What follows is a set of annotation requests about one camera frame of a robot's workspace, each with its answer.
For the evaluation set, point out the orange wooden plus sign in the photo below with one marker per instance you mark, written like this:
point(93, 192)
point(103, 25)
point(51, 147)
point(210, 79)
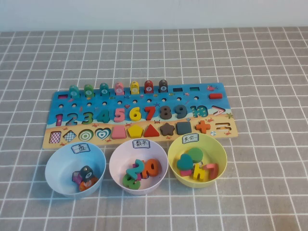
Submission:
point(202, 126)

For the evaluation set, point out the red wooden triangle piece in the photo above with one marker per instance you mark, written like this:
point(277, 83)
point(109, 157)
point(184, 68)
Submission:
point(151, 132)

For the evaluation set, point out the brown wooden star piece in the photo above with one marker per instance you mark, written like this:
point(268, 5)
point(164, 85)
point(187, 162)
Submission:
point(167, 129)

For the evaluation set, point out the colourful wooden number puzzle board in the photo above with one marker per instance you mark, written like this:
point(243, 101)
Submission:
point(171, 103)

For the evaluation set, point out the yellow wooden pentagon piece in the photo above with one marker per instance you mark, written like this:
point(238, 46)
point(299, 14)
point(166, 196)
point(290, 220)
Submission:
point(135, 132)

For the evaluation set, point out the dark grey wooden square piece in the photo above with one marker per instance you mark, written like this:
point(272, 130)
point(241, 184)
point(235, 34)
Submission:
point(184, 127)

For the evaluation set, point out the pink wooden trapezoid piece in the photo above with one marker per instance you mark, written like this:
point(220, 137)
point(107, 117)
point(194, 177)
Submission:
point(119, 133)

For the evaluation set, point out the pale pink plastic bowl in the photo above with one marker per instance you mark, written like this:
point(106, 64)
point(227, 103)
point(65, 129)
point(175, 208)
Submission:
point(120, 158)

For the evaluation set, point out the green wooden circle piece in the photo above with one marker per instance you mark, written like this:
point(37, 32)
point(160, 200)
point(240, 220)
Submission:
point(195, 154)

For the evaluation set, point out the pink wooden rectangle piece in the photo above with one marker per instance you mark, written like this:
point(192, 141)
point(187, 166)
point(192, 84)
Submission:
point(185, 173)

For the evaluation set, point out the yellow plastic bowl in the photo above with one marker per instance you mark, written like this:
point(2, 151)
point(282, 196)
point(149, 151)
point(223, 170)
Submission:
point(216, 154)

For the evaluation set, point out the light blue plastic bowl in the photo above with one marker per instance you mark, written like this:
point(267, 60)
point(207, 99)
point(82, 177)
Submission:
point(60, 168)

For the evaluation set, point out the red wooden numeral 7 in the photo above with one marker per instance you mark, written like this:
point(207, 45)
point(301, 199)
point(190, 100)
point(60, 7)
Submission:
point(151, 109)

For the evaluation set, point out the brown wooden numeral 8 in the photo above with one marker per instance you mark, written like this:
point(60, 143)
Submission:
point(166, 112)

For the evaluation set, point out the yellow wooden numeral 6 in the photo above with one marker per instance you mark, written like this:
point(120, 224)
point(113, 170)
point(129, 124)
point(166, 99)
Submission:
point(133, 115)

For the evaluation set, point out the red wooden fish number 7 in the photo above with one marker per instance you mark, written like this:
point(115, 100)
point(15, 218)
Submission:
point(149, 87)

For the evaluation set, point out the brown wooden fish number 8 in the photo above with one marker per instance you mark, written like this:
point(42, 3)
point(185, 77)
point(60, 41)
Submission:
point(163, 87)

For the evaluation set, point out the dark grey wooden numeral 9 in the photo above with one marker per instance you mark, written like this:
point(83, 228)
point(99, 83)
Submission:
point(185, 113)

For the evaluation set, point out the yellow wooden fish number 6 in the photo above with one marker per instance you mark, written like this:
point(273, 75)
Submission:
point(134, 89)

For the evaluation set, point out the pink wooden numeral 5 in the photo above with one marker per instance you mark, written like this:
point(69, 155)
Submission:
point(118, 111)

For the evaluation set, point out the pink wooden fish number 5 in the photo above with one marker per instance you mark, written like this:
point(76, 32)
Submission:
point(119, 89)

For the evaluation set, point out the teal wooden numeral 4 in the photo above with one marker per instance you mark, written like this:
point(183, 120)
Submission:
point(107, 118)

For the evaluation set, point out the grey white checked tablecloth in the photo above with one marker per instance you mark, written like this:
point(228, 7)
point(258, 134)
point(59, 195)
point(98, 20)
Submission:
point(154, 60)

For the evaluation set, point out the teal wooden fish number 4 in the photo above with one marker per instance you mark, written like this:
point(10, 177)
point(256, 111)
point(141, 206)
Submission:
point(104, 91)

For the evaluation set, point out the orange wooden numeral 10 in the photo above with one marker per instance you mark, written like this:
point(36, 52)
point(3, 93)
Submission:
point(157, 171)

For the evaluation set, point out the purple wooden numeral 1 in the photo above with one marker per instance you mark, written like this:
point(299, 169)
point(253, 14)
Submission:
point(140, 176)

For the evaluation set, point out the red wooden minus sign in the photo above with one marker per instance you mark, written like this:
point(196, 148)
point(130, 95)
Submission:
point(216, 96)

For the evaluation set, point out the green wooden fish number 3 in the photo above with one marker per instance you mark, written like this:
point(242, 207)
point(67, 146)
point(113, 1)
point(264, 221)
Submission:
point(88, 91)

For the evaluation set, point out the green wooden numeral 3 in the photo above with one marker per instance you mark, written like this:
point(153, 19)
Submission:
point(128, 183)

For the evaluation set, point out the yellow wooden equals sign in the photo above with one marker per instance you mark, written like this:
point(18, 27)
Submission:
point(198, 176)

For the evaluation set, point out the teal wooden fish number 2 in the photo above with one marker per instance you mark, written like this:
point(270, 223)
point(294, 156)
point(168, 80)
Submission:
point(73, 92)

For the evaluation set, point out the dark wooden fish number 9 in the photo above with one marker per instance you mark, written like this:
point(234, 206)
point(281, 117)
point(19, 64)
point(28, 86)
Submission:
point(85, 172)

